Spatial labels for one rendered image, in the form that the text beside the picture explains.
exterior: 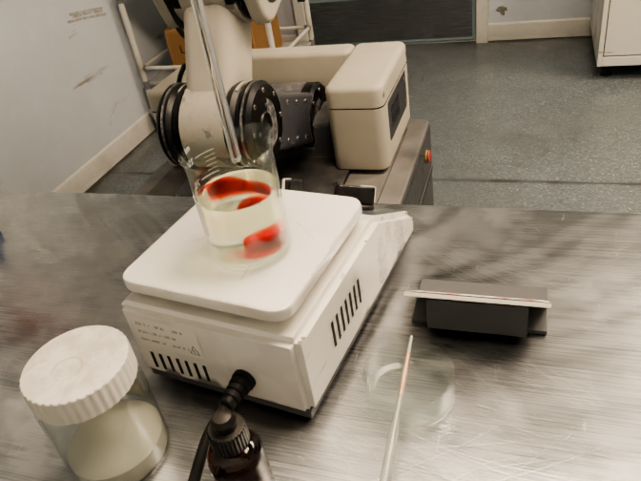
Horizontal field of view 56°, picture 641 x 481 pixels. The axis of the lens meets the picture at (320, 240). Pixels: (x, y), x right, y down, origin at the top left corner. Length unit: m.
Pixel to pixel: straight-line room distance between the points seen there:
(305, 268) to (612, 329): 0.21
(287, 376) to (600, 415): 0.18
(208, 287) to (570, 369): 0.23
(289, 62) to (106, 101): 1.22
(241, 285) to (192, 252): 0.05
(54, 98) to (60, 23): 0.28
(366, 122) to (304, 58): 0.32
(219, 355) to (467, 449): 0.15
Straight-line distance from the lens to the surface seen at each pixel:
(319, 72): 1.59
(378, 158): 1.38
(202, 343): 0.38
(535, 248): 0.50
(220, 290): 0.35
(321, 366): 0.37
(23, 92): 2.35
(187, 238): 0.41
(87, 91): 2.59
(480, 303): 0.40
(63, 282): 0.58
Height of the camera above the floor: 1.05
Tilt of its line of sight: 35 degrees down
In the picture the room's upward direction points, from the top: 10 degrees counter-clockwise
